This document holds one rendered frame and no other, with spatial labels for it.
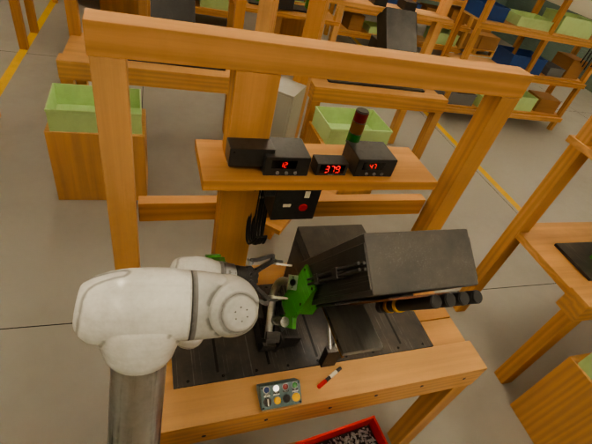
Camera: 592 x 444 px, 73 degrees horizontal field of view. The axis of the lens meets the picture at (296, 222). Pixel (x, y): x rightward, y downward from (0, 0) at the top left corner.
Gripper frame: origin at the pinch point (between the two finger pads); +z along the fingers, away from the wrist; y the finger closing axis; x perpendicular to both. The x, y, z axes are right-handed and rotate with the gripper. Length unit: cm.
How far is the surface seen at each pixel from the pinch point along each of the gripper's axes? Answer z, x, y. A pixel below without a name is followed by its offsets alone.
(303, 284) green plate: 4.4, -6.5, -0.3
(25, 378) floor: -77, 132, -72
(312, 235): 14.0, 6.9, 19.1
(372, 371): 43, -5, -32
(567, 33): 485, 152, 376
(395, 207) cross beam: 61, 11, 40
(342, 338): 18.0, -14.8, -17.2
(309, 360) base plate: 19.0, 5.5, -30.2
